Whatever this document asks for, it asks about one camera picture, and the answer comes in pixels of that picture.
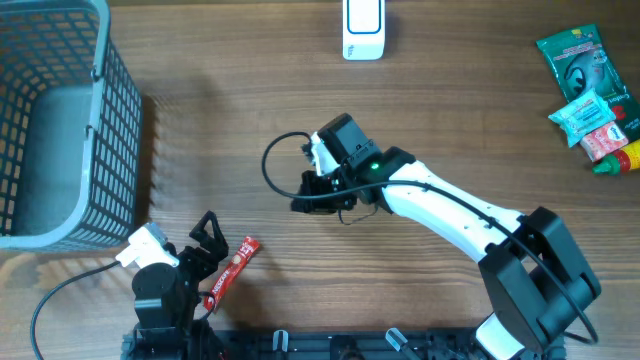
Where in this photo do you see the red Nescafe stick sachet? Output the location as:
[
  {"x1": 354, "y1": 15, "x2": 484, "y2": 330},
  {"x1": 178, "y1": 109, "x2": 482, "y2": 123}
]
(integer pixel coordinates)
[{"x1": 204, "y1": 236, "x2": 261, "y2": 311}]

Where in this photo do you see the white barcode scanner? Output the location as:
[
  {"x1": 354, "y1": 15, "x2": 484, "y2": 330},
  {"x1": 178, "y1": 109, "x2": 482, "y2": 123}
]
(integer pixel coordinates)
[{"x1": 342, "y1": 0, "x2": 386, "y2": 61}]

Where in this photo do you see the black camera cable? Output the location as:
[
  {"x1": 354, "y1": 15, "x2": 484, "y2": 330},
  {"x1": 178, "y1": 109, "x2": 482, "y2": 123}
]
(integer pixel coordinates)
[
  {"x1": 261, "y1": 131, "x2": 600, "y2": 346},
  {"x1": 29, "y1": 259, "x2": 124, "y2": 360}
]

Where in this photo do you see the red sauce bottle green cap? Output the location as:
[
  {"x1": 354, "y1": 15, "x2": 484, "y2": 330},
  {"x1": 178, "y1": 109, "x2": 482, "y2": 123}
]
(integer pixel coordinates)
[{"x1": 592, "y1": 140, "x2": 640, "y2": 176}]

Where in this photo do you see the black left camera cable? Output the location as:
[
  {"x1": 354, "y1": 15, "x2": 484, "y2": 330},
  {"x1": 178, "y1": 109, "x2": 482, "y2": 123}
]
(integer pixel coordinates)
[{"x1": 29, "y1": 259, "x2": 124, "y2": 360}]

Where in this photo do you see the black right camera cable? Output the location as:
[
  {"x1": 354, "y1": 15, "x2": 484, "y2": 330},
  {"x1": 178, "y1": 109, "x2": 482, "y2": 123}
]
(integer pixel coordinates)
[{"x1": 261, "y1": 131, "x2": 600, "y2": 346}]

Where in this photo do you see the green 3M gloves packet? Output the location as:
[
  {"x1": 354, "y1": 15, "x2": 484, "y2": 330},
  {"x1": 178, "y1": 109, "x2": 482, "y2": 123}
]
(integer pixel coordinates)
[{"x1": 536, "y1": 24, "x2": 639, "y2": 142}]

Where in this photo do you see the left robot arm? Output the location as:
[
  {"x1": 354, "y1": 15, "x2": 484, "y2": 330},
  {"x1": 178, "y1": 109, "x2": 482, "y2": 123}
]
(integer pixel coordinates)
[{"x1": 121, "y1": 211, "x2": 229, "y2": 360}]

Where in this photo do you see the red white small packet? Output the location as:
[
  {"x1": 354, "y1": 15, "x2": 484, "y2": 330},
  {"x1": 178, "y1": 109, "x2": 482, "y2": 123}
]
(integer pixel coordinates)
[{"x1": 580, "y1": 121, "x2": 629, "y2": 162}]

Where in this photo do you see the grey plastic mesh basket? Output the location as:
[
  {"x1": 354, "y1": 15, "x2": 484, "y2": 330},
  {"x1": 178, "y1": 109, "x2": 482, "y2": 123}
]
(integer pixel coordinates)
[{"x1": 1, "y1": 0, "x2": 143, "y2": 252}]

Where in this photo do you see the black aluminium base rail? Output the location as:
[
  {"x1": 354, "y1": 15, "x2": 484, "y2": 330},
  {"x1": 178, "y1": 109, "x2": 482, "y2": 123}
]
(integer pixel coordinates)
[{"x1": 121, "y1": 328, "x2": 492, "y2": 360}]

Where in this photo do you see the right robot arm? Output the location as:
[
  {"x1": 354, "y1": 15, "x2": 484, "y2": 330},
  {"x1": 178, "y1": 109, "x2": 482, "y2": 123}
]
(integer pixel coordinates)
[{"x1": 291, "y1": 114, "x2": 601, "y2": 359}]

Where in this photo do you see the pale teal tissue packet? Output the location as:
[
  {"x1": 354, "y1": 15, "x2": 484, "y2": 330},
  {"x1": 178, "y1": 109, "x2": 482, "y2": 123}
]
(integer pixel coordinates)
[{"x1": 548, "y1": 89, "x2": 616, "y2": 148}]

